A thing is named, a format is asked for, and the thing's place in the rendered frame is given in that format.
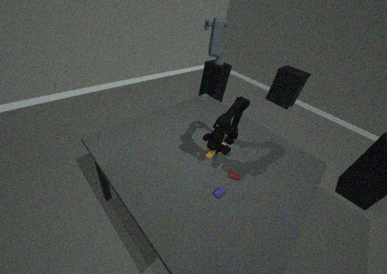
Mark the blue bar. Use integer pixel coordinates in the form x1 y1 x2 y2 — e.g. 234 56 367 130
213 187 225 198

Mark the red rectangular block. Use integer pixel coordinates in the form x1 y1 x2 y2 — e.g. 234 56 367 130
229 172 241 181

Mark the yellow bar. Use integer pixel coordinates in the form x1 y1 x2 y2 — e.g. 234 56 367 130
205 150 216 160

